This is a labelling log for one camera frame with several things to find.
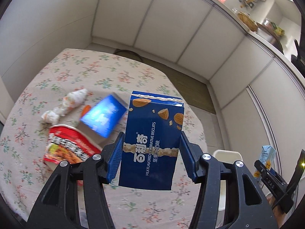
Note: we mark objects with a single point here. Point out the red instant noodle cup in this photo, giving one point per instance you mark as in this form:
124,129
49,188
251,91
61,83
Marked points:
69,145

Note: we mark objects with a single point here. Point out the blue carton with cardboard flap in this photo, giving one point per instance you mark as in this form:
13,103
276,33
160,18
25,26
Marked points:
102,116

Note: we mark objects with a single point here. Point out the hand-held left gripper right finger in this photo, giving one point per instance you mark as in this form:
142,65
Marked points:
189,159

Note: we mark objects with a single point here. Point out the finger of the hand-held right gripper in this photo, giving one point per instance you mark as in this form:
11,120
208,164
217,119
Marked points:
274,183

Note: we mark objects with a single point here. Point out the blue biscuit box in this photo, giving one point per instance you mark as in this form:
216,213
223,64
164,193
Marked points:
147,128

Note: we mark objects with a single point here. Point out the white drawer cabinet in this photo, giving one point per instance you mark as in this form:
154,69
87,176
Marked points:
274,88

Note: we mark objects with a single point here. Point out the white kitchen base cabinet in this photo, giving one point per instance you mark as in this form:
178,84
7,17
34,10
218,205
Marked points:
166,16

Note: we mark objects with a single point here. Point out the floral tablecloth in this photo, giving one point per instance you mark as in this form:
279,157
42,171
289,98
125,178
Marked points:
59,76

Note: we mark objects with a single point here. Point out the white plastic trash bin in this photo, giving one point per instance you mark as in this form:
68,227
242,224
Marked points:
226,155

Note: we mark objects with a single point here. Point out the wicker basket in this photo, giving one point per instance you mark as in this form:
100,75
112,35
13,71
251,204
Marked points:
247,21

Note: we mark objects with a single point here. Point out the white tissue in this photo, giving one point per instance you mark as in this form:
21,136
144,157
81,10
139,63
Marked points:
71,99

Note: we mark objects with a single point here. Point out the jar with green packet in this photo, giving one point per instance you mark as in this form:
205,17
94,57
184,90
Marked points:
276,28

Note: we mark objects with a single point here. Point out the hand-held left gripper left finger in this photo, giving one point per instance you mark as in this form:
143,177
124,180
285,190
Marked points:
115,157

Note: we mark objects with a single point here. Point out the light blue milk carton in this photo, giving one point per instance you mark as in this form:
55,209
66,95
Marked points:
268,155

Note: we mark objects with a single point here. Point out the small orange peel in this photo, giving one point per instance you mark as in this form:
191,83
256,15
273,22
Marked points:
85,110

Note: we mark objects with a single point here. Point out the black wok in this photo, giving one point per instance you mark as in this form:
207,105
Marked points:
299,59

